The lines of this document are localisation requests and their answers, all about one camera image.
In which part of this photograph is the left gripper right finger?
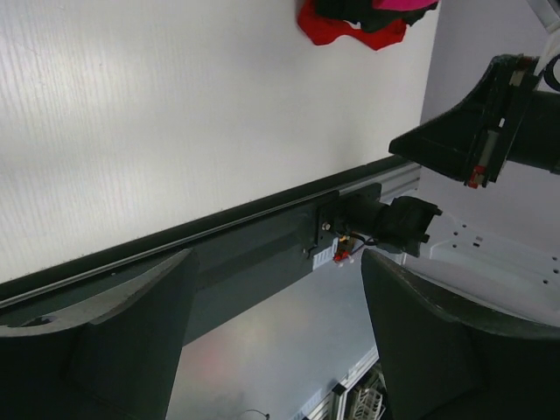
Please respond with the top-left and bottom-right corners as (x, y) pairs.
(361, 250), (559, 419)

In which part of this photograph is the aluminium frame rail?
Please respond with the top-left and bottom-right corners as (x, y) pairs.
(340, 164), (421, 202)

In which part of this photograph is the black t shirt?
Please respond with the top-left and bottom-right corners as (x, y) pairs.
(315, 0), (438, 32)

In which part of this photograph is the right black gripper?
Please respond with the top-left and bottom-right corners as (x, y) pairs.
(388, 54), (559, 188)

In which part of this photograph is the magenta t shirt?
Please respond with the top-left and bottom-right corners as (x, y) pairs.
(372, 0), (438, 12)

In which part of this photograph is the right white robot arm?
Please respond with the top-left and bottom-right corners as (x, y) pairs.
(389, 1), (559, 326)

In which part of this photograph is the red t shirt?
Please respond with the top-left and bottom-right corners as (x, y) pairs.
(297, 1), (407, 51)

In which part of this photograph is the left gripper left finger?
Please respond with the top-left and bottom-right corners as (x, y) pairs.
(1, 249), (198, 419)

